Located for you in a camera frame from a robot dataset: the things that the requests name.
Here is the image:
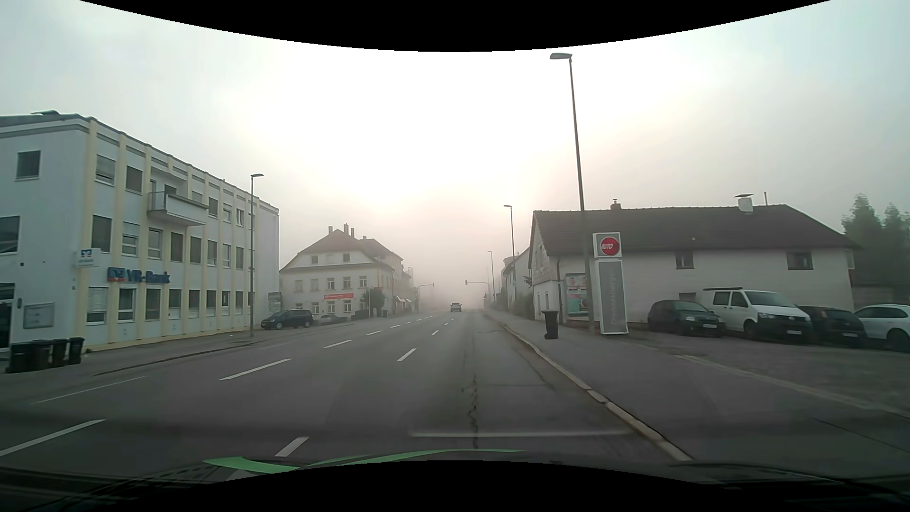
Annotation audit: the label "cream house with hipped roof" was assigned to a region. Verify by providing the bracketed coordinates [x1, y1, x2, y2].
[279, 223, 417, 319]

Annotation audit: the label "grey asphalt road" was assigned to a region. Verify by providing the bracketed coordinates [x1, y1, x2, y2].
[0, 309, 694, 479]

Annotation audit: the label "white house with dark roof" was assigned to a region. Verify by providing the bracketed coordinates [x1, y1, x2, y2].
[528, 193, 860, 328]

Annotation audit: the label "dark trees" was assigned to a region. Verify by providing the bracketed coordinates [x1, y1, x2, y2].
[841, 193, 910, 305]

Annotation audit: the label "tall grey lamp post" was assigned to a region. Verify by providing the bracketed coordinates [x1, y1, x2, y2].
[549, 52, 597, 334]

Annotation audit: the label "white parked car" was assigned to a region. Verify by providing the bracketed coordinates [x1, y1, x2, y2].
[853, 303, 910, 352]

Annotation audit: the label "white van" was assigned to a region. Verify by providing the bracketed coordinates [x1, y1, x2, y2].
[701, 287, 814, 344]

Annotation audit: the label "dark blue parked car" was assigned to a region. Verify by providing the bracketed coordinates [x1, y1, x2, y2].
[260, 309, 315, 331]

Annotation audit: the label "car's own bonnet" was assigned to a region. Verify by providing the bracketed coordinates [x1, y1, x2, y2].
[0, 448, 910, 512]

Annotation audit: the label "black parked car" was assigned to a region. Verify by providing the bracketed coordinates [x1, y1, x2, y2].
[646, 299, 726, 338]

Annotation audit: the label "large white office building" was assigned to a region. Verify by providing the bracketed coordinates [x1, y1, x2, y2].
[0, 110, 281, 354]

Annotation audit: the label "tall sign pylon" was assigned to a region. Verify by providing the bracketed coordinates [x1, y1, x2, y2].
[592, 232, 630, 336]

